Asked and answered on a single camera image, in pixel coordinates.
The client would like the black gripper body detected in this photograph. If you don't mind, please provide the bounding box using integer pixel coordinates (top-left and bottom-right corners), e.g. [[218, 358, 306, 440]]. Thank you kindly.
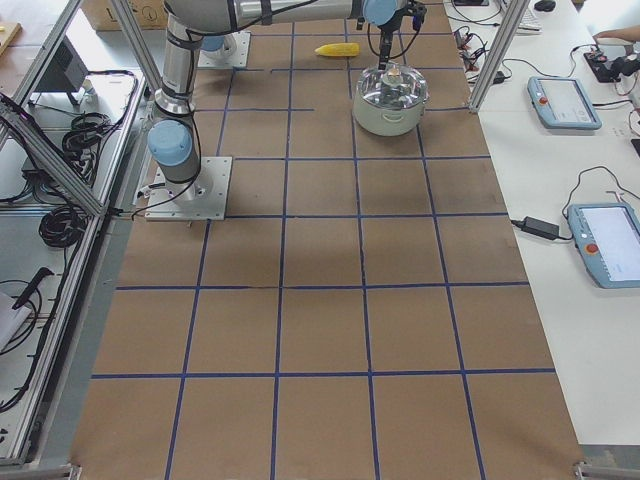
[[359, 2, 425, 34]]

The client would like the yellow corn cob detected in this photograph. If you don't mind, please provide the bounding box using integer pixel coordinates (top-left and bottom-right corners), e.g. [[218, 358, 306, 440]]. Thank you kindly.
[[314, 42, 360, 58]]

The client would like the glass pot lid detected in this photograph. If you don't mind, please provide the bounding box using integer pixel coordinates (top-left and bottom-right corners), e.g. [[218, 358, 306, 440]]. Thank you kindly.
[[357, 62, 429, 111]]

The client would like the far teach pendant tablet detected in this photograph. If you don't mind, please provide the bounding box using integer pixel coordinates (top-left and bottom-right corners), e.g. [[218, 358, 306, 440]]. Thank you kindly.
[[527, 77, 602, 131]]

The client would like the teach pendant tablet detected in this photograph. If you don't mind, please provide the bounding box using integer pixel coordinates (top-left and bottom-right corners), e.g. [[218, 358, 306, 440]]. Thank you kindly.
[[568, 202, 639, 289], [527, 77, 602, 131]]

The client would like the black power adapter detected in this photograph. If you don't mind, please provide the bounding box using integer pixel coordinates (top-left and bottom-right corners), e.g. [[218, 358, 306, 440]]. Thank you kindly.
[[521, 216, 559, 240]]

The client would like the brown paper table mat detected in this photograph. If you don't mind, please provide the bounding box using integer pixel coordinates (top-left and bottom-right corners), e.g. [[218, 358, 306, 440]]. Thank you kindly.
[[71, 1, 581, 479]]

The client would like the near teach pendant tablet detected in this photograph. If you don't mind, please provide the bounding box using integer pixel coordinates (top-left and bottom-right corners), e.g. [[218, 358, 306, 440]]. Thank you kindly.
[[568, 202, 639, 289]]

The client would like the aluminium frame post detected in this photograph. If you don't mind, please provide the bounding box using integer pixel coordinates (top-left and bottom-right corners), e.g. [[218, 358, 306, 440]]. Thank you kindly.
[[468, 0, 528, 113]]

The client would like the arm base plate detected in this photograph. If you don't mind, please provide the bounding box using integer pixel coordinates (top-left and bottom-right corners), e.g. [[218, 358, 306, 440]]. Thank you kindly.
[[198, 31, 251, 70], [142, 157, 232, 221]]

